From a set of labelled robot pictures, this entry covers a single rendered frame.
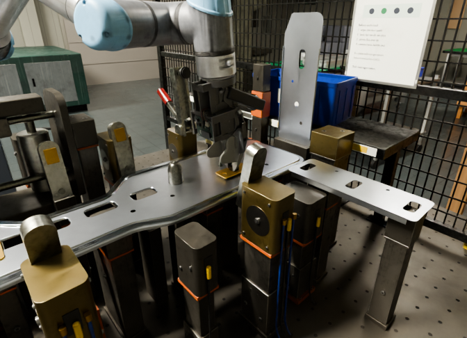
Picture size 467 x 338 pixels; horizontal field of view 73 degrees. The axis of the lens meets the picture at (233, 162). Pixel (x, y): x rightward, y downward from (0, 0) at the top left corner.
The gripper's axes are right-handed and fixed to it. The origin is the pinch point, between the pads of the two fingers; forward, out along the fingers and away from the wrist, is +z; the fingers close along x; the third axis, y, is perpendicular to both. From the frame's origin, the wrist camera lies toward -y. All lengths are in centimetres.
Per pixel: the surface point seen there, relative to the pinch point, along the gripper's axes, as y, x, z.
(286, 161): -14.2, 3.8, 4.1
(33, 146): 33.4, -23.8, -9.5
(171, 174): 13.7, -4.3, -1.4
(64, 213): 34.4, -7.6, -1.1
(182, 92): -1.8, -20.4, -12.5
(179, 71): -0.7, -18.4, -18.3
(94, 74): -194, -700, 102
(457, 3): -806, -195, 23
